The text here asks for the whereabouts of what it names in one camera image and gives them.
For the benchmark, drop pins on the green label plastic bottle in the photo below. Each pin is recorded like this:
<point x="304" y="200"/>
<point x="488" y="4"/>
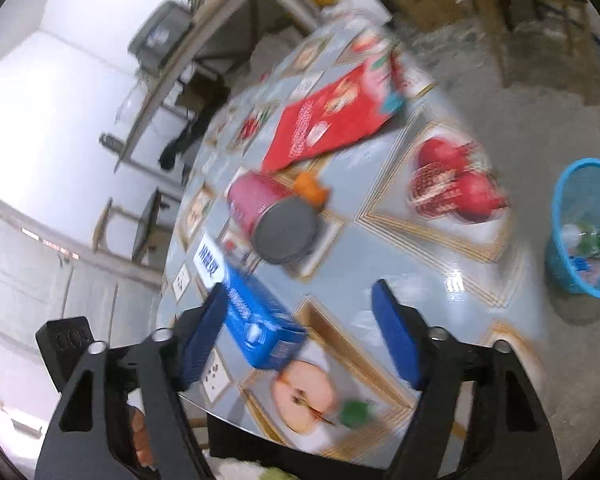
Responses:
<point x="597" y="242"/>

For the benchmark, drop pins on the blue white carton box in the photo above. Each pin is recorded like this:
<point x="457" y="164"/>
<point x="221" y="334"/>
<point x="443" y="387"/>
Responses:
<point x="260" y="315"/>

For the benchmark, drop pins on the blue mesh waste basket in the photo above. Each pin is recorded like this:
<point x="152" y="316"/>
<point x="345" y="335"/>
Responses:
<point x="562" y="270"/>

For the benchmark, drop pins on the dark metal flask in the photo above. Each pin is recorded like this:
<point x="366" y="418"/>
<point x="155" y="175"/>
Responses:
<point x="111" y="143"/>

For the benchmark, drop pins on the red cylindrical can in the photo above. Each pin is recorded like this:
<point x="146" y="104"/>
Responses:
<point x="275" y="220"/>

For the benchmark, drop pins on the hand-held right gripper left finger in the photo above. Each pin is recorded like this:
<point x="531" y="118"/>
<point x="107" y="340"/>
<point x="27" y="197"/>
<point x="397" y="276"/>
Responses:
<point x="200" y="340"/>

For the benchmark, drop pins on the wooden stool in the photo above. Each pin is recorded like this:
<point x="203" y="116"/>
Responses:
<point x="145" y="220"/>

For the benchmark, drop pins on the green bottle cap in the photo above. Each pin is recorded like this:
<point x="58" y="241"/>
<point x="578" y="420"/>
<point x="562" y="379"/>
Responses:
<point x="356" y="412"/>

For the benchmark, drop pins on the orange cap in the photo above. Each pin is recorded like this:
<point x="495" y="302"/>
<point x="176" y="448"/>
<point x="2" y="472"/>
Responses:
<point x="311" y="187"/>

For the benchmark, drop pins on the grey rice cooker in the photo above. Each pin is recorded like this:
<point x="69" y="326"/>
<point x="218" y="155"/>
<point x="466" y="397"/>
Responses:
<point x="160" y="35"/>

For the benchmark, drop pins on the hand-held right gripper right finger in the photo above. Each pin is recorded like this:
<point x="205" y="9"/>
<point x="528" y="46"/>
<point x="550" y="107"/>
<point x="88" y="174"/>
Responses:
<point x="397" y="340"/>

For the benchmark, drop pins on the black cloth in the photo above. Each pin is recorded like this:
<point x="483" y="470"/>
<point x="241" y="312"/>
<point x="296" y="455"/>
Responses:
<point x="185" y="140"/>

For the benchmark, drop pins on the red printed flat box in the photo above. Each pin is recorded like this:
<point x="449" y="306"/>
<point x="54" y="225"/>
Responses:
<point x="330" y="115"/>

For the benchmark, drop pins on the brown cardboard box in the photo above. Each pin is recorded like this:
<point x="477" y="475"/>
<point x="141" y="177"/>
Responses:
<point x="425" y="0"/>

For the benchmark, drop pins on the wooden side table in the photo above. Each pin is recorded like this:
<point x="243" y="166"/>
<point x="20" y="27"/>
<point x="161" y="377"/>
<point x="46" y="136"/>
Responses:
<point x="215" y="25"/>

